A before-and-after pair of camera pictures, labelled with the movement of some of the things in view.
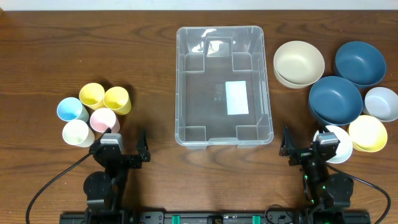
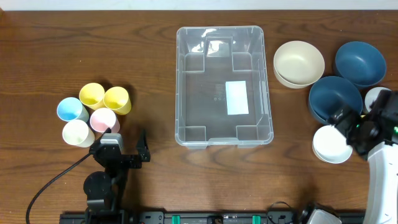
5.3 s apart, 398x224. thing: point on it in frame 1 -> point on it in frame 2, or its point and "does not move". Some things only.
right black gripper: (304, 155) -> (343, 123)
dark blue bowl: (360, 63) does not move
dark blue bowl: (335, 100) does not move
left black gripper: (125, 159) does not move
